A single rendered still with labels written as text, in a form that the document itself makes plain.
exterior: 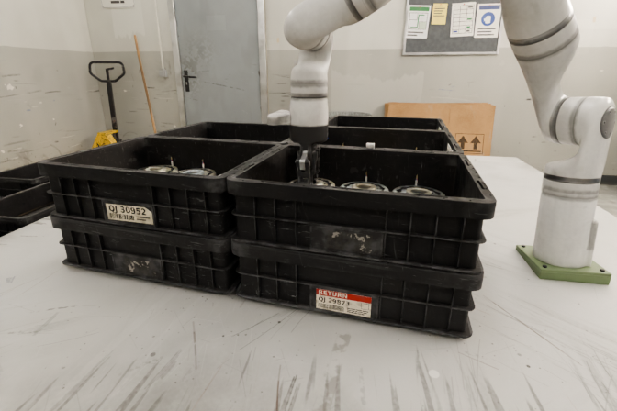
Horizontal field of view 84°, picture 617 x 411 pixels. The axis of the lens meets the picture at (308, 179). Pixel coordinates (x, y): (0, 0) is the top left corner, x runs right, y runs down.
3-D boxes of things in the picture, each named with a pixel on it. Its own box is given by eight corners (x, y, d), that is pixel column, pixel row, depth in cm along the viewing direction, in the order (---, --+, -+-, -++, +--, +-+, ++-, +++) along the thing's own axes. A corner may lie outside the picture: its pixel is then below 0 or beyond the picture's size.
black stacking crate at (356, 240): (457, 207, 75) (464, 156, 72) (484, 283, 48) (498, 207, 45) (286, 191, 86) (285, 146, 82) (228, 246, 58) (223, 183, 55)
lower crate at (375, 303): (452, 251, 79) (458, 203, 75) (474, 348, 51) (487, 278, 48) (286, 230, 89) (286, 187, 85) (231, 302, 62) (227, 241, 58)
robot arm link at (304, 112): (278, 119, 73) (277, 89, 71) (330, 121, 71) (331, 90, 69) (264, 126, 64) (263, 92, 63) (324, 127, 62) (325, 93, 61)
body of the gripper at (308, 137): (324, 124, 63) (323, 173, 65) (330, 117, 70) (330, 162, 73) (285, 122, 64) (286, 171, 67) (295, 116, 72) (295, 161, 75)
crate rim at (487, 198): (464, 164, 73) (465, 153, 72) (497, 221, 45) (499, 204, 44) (285, 153, 83) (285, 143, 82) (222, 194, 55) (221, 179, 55)
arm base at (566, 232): (571, 250, 76) (584, 174, 72) (596, 270, 67) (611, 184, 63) (525, 247, 78) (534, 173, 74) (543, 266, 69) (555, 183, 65)
